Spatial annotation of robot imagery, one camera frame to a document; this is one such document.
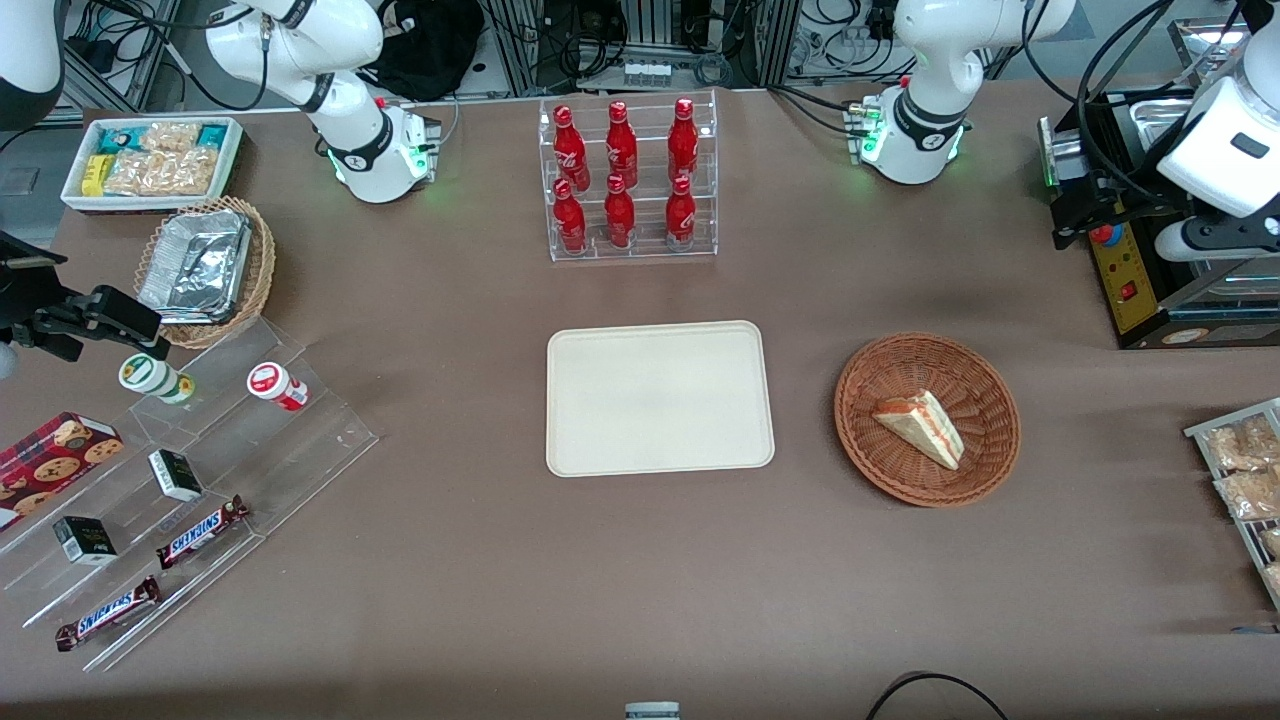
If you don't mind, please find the aluminium foil tray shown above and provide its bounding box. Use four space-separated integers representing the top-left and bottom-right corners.
138 208 253 325

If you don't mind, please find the tray of packaged snacks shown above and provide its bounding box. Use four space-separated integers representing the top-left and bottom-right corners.
1184 398 1280 611

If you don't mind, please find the black machine yellow panel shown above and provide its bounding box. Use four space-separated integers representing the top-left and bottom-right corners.
1038 85 1280 351

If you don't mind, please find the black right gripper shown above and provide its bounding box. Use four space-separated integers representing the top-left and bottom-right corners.
0 232 166 363

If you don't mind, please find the cream rectangular tray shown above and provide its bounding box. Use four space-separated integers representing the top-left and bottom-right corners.
545 320 777 479

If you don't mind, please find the red lid cup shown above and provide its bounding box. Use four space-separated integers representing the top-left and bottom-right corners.
247 362 310 413

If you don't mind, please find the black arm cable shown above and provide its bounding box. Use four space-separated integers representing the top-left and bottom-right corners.
1020 0 1201 201

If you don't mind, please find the triangle sandwich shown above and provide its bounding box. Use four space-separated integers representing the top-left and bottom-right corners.
873 390 966 471

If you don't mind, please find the red cookie box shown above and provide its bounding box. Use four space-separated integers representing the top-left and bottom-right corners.
0 411 126 533

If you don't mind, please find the red cola bottle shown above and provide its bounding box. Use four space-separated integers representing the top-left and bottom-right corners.
553 104 591 193
605 100 639 191
604 174 637 251
665 175 698 249
552 178 589 256
667 97 700 186

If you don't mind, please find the small black box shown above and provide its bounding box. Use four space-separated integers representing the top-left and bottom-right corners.
148 449 204 503
52 516 119 567

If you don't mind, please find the silver metal pan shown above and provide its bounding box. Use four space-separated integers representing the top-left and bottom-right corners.
1168 15 1251 86

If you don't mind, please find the clear acrylic bottle rack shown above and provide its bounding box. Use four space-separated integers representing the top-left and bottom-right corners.
538 88 719 263

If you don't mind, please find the light wicker basket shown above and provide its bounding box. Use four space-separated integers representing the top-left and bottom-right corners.
133 196 277 351

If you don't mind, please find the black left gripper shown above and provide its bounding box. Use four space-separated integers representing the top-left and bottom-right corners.
1052 165 1196 251

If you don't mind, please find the black table cable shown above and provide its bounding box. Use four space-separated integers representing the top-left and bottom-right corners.
865 672 1009 720

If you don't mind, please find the green lid cup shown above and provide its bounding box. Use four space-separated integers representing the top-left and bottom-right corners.
118 353 197 406

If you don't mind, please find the black bag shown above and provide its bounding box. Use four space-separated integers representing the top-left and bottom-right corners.
365 0 486 103

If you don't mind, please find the white rectangular snack bin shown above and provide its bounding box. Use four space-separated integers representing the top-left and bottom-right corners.
60 116 245 215

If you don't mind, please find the snickers chocolate bar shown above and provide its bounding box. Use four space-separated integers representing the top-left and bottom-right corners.
55 576 163 653
156 495 251 571

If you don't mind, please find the round brown wicker basket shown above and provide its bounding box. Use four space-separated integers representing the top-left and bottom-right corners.
833 332 1022 508

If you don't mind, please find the clear rice cracker bag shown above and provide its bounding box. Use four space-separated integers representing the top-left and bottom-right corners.
104 147 218 197
140 121 202 154

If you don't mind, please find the clear acrylic stepped shelf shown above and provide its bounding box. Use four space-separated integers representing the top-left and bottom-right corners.
0 318 381 673

